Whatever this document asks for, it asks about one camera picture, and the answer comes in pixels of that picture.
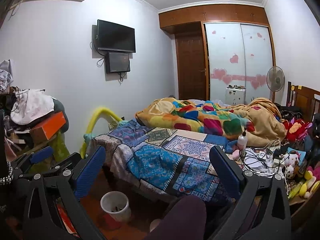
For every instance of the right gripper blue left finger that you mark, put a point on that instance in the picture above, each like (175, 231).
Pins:
(86, 171)

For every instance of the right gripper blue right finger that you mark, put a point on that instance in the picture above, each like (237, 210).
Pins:
(228, 171)

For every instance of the white plastic trash bin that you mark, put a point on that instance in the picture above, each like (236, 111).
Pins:
(116, 204)

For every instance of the white spray bottle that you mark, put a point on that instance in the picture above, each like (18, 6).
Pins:
(242, 142)

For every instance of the green leaf fabric bag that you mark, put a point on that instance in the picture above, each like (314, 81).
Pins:
(60, 152)

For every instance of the orange cardboard box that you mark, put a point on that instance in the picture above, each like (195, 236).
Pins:
(46, 129)

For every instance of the purple trousered leg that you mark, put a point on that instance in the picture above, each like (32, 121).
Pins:
(185, 220)

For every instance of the colourful fleece blanket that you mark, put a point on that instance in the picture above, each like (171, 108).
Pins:
(260, 119)

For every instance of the plush toys pile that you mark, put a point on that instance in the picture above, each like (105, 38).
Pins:
(301, 153)

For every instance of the blue patchwork bedspread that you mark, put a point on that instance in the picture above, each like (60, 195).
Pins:
(163, 162)

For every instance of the white cloth on pile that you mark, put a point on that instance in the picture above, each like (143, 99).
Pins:
(30, 105)

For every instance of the white slipper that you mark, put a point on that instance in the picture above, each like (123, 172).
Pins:
(154, 224)

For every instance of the white cabinet with holes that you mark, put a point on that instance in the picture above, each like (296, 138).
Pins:
(235, 95)

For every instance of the wooden headboard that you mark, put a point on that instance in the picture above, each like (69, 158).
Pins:
(304, 98)

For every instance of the white standing fan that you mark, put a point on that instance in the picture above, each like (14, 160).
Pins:
(275, 80)

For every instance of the wardrobe with heart stickers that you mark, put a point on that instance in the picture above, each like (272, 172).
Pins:
(238, 45)

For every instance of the brown wooden door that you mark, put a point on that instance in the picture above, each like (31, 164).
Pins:
(191, 66)

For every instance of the small black wall monitor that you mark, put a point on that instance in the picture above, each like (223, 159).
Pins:
(117, 63)

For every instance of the black wall television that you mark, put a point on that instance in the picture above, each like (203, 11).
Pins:
(115, 37)

